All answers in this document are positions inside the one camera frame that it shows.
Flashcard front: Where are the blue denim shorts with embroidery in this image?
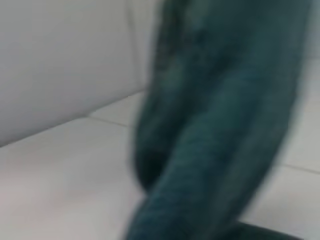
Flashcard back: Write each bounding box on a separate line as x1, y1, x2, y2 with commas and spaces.
119, 0, 320, 240

